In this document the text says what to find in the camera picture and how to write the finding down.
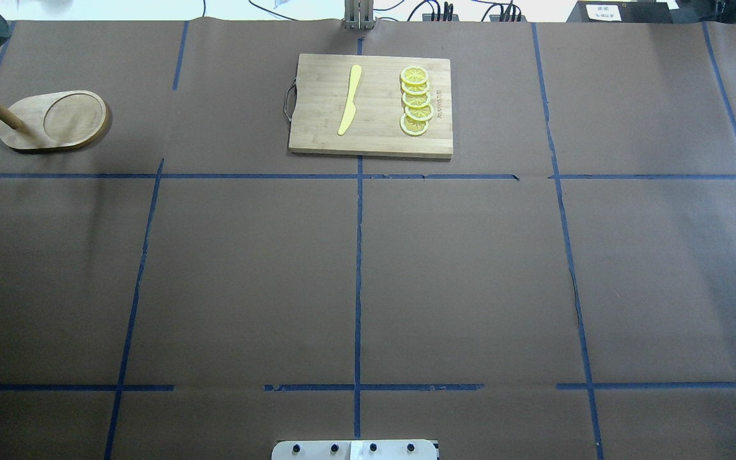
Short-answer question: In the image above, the yellow plastic knife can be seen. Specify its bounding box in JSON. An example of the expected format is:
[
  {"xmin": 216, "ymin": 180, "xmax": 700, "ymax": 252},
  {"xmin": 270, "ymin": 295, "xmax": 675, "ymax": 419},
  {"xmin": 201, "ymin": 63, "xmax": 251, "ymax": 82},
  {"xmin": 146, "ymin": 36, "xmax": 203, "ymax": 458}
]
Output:
[{"xmin": 337, "ymin": 64, "xmax": 362, "ymax": 136}]

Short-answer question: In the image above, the grey metal camera post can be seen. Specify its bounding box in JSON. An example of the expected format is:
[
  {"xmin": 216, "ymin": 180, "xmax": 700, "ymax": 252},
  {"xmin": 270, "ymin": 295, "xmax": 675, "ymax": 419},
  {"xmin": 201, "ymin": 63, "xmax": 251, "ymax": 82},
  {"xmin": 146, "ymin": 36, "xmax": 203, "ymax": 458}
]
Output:
[{"xmin": 342, "ymin": 0, "xmax": 376, "ymax": 30}]

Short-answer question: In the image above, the metal base plate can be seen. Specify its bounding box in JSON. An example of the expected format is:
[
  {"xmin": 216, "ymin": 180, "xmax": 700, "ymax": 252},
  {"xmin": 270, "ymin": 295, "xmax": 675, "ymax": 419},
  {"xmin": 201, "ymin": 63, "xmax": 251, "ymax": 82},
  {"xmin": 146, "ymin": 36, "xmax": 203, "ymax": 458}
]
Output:
[{"xmin": 271, "ymin": 439, "xmax": 440, "ymax": 459}]

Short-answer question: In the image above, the black power strip left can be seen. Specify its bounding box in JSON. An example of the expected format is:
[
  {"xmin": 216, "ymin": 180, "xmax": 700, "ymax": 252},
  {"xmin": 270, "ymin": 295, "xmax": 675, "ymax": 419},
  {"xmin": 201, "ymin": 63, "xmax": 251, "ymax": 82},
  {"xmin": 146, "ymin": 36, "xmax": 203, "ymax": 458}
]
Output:
[{"xmin": 421, "ymin": 1, "xmax": 461, "ymax": 22}]

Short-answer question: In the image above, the bamboo cutting board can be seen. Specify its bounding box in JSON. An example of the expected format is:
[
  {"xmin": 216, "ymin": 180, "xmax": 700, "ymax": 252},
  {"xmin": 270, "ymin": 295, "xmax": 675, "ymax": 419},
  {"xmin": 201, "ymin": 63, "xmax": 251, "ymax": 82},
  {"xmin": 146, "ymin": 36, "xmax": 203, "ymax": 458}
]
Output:
[{"xmin": 288, "ymin": 54, "xmax": 454, "ymax": 160}]

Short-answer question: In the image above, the black box with label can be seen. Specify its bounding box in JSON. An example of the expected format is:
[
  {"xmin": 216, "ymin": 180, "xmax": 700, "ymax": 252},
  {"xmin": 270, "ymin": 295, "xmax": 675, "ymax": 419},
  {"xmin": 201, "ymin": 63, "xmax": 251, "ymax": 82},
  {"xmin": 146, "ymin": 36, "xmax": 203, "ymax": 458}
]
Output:
[{"xmin": 566, "ymin": 1, "xmax": 673, "ymax": 24}]

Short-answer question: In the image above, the black power strip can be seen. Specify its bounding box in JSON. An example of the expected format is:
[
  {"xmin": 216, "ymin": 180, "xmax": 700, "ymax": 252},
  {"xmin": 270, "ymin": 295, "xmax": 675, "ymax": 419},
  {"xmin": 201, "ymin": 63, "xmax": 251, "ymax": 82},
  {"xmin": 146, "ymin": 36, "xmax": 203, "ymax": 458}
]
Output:
[
  {"xmin": 483, "ymin": 1, "xmax": 526, "ymax": 22},
  {"xmin": 421, "ymin": 1, "xmax": 461, "ymax": 22}
]

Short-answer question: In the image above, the black power strip right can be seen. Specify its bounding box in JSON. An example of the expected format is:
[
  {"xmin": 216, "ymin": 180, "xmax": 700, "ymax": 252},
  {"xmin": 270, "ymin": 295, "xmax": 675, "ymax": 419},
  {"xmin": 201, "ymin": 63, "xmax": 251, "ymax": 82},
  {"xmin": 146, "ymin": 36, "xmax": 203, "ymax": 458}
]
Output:
[{"xmin": 483, "ymin": 1, "xmax": 526, "ymax": 22}]

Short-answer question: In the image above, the lemon slice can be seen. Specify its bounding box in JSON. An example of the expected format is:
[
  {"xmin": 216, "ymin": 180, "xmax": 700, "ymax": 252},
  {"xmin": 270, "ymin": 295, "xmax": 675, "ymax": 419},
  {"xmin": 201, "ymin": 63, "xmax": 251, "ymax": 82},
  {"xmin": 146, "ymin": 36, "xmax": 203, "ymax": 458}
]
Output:
[
  {"xmin": 401, "ymin": 91, "xmax": 431, "ymax": 109},
  {"xmin": 404, "ymin": 104, "xmax": 433, "ymax": 122},
  {"xmin": 399, "ymin": 114, "xmax": 429, "ymax": 137},
  {"xmin": 400, "ymin": 81, "xmax": 430, "ymax": 96},
  {"xmin": 400, "ymin": 65, "xmax": 429, "ymax": 86}
]

